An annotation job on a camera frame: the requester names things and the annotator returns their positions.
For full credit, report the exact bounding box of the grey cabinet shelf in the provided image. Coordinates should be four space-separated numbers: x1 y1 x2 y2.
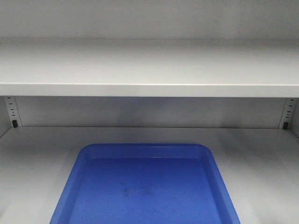
0 38 299 98

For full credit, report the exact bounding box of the blue plastic tray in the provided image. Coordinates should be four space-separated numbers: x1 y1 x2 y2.
50 144 240 224

